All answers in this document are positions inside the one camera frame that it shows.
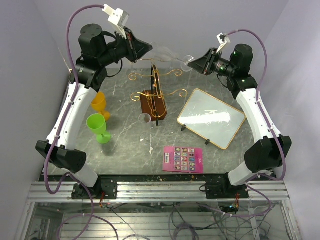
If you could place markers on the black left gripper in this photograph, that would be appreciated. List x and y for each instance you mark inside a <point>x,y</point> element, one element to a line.
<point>137,49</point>

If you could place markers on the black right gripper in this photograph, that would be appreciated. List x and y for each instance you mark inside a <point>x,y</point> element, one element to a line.
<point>204,64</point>

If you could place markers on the clear wine glass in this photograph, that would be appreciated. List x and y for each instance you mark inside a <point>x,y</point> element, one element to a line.
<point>171,67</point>
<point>164,54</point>
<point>132,69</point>

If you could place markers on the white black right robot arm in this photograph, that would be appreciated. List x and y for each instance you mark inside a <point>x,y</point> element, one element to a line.
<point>270,145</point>

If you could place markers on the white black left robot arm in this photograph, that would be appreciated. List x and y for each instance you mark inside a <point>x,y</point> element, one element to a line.
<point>61,142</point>

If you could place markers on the gold framed mirror tray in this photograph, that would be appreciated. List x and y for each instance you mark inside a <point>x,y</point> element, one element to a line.
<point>210,118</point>

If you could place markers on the orange plastic goblet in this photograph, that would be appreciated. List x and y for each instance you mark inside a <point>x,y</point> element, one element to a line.
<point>100,105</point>

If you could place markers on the clear tall champagne flute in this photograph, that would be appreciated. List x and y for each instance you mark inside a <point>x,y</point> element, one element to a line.
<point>145,123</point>

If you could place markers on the green plastic goblet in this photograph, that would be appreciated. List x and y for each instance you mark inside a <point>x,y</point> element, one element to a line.
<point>98,126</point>

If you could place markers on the pink sticker card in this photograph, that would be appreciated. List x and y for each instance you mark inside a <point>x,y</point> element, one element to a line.
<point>179,159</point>

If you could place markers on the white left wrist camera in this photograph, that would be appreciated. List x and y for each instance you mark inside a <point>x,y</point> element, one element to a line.
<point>117,18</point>

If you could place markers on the gold wire wine glass rack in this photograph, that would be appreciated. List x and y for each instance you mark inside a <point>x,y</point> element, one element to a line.
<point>152,101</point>

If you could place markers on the aluminium rail base frame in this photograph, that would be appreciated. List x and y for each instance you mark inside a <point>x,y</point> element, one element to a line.
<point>159,192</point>

